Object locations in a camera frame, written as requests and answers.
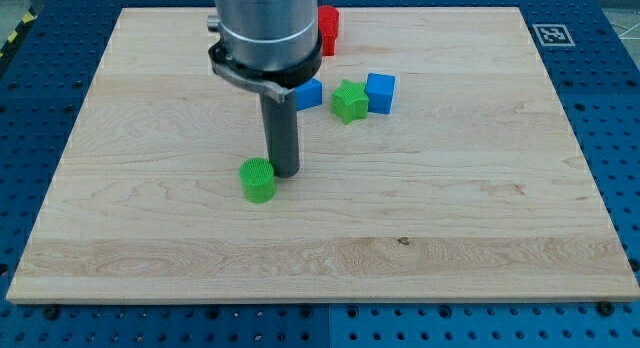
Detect green cylinder block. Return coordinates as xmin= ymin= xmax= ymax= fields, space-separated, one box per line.
xmin=238 ymin=157 xmax=276 ymax=204

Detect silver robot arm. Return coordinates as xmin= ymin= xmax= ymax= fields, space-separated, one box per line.
xmin=214 ymin=0 xmax=318 ymax=71

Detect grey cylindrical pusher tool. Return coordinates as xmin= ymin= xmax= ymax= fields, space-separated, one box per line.
xmin=259 ymin=93 xmax=300 ymax=178

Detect green star block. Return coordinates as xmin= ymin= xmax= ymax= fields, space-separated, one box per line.
xmin=331 ymin=80 xmax=369 ymax=125

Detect blue block behind tool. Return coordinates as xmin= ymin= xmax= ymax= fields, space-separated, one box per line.
xmin=295 ymin=78 xmax=323 ymax=111

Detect blue cube block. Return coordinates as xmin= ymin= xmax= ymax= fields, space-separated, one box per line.
xmin=365 ymin=73 xmax=396 ymax=115

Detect red block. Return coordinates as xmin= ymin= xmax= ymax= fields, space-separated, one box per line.
xmin=318 ymin=5 xmax=340 ymax=56

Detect wooden board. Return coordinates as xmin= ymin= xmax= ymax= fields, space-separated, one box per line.
xmin=7 ymin=7 xmax=639 ymax=304

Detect white fiducial marker tag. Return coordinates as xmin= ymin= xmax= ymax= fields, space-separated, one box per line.
xmin=532 ymin=23 xmax=575 ymax=48

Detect black clamp ring with bracket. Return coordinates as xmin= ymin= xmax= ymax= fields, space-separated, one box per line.
xmin=207 ymin=35 xmax=324 ymax=105

